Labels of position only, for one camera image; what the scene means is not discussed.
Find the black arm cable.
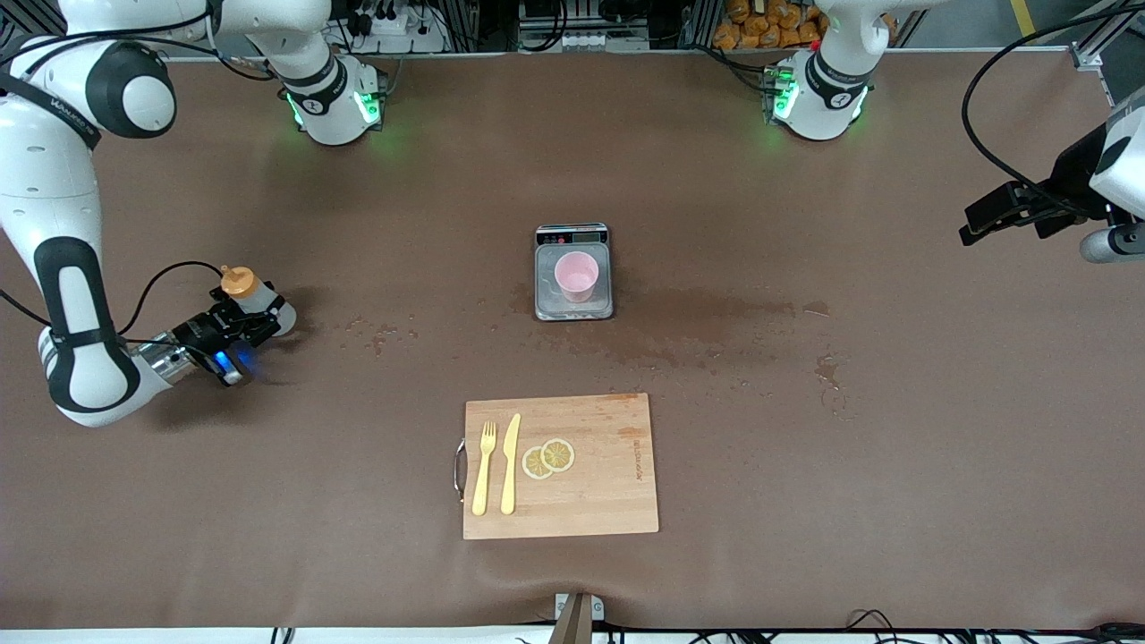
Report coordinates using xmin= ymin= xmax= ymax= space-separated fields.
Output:
xmin=961 ymin=0 xmax=1145 ymax=217
xmin=0 ymin=261 xmax=225 ymax=345

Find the aluminium frame post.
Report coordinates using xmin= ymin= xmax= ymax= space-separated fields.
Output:
xmin=1069 ymin=0 xmax=1145 ymax=71

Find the clear squeeze bottle orange cap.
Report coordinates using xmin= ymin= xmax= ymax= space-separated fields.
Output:
xmin=221 ymin=266 xmax=297 ymax=339

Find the white power strip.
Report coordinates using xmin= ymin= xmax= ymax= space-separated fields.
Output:
xmin=344 ymin=7 xmax=448 ymax=55

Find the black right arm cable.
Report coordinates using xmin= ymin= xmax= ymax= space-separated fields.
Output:
xmin=0 ymin=261 xmax=225 ymax=345

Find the yellow plastic fork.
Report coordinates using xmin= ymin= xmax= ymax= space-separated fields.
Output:
xmin=471 ymin=421 xmax=497 ymax=517

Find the yellow plastic knife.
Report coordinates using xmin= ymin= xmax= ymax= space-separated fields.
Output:
xmin=500 ymin=412 xmax=522 ymax=516

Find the pink cup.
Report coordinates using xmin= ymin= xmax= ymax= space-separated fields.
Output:
xmin=555 ymin=251 xmax=600 ymax=303

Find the wooden cutting board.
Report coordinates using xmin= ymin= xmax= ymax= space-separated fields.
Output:
xmin=462 ymin=393 xmax=660 ymax=541

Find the orange snack pile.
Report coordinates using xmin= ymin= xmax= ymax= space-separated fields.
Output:
xmin=713 ymin=0 xmax=828 ymax=51

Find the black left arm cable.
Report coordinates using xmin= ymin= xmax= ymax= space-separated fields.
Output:
xmin=961 ymin=0 xmax=1145 ymax=217

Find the silver kitchen scale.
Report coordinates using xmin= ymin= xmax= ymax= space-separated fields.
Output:
xmin=534 ymin=224 xmax=615 ymax=322

